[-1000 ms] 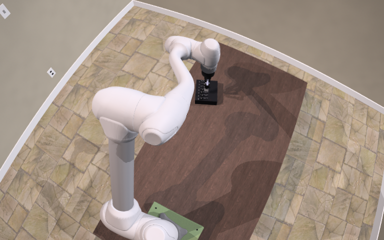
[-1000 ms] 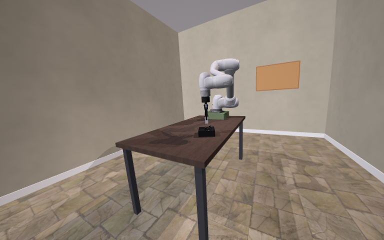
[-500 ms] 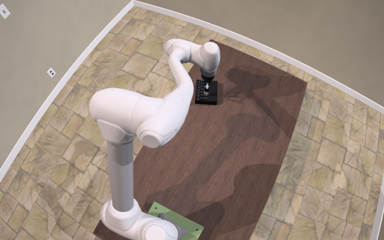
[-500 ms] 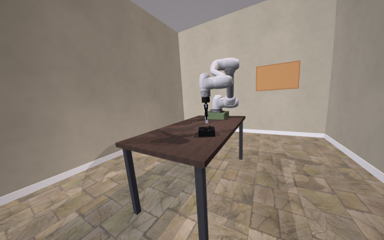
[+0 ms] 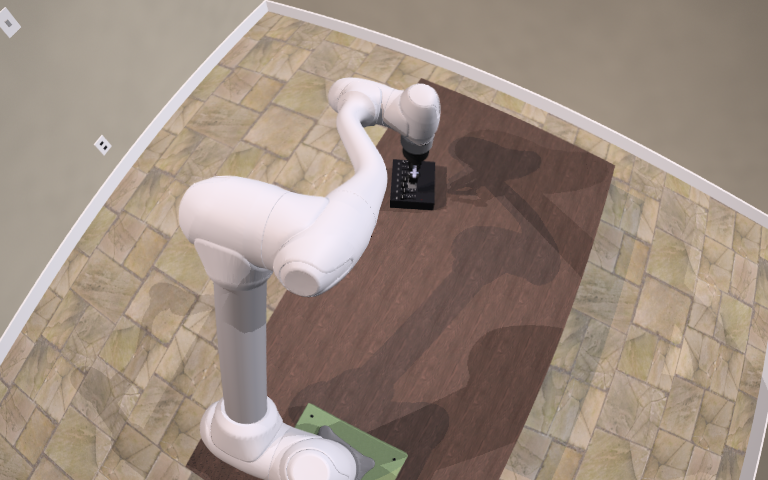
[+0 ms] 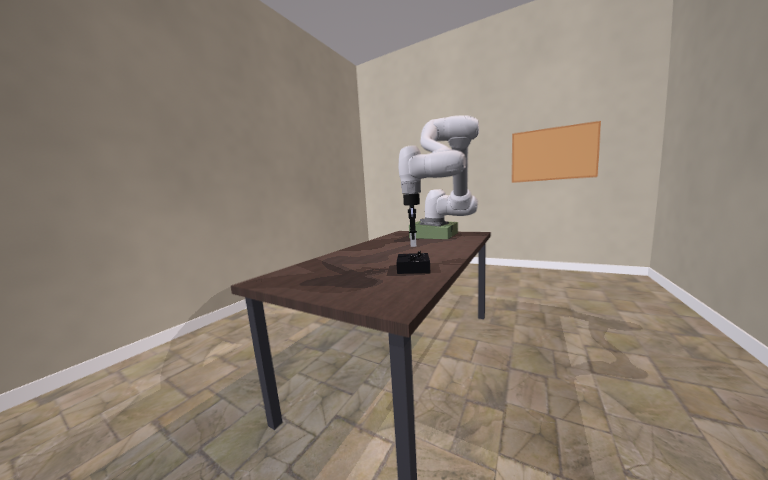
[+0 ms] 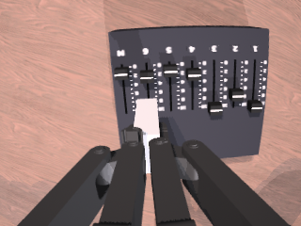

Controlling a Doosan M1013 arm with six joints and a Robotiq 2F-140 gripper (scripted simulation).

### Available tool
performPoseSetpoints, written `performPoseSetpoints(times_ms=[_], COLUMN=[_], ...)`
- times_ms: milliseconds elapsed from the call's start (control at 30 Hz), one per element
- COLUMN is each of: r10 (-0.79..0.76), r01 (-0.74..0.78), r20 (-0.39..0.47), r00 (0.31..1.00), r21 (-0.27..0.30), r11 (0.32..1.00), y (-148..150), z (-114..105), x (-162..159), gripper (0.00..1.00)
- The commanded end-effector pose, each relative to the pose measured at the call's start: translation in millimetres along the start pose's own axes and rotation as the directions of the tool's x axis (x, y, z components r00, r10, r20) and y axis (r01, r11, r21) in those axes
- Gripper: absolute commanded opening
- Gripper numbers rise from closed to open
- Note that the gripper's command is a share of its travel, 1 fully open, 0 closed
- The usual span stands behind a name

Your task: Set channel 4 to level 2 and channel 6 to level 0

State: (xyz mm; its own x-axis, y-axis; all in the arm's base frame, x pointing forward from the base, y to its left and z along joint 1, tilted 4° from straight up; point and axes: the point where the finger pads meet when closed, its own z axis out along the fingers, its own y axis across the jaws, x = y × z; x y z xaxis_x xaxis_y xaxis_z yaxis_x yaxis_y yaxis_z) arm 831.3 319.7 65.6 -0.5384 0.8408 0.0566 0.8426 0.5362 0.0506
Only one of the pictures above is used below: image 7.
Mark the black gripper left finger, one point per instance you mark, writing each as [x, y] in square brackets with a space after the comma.
[76, 199]

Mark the dark grey lighting desk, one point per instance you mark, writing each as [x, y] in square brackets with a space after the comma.
[221, 64]

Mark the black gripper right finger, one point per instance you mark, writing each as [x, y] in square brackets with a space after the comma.
[224, 198]

